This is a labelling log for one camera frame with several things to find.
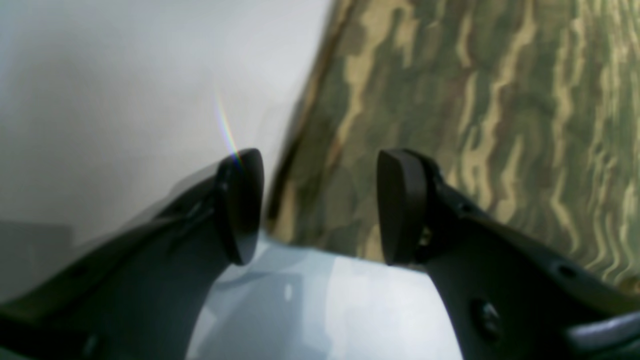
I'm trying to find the camouflage t-shirt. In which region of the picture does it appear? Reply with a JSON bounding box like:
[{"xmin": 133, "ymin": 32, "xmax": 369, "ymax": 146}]
[{"xmin": 265, "ymin": 0, "xmax": 640, "ymax": 296}]

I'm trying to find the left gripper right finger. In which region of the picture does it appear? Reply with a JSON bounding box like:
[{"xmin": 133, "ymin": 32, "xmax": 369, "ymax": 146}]
[{"xmin": 376, "ymin": 149, "xmax": 640, "ymax": 360}]

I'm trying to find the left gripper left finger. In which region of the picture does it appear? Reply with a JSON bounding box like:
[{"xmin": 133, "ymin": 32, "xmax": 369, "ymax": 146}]
[{"xmin": 0, "ymin": 148, "xmax": 265, "ymax": 360}]

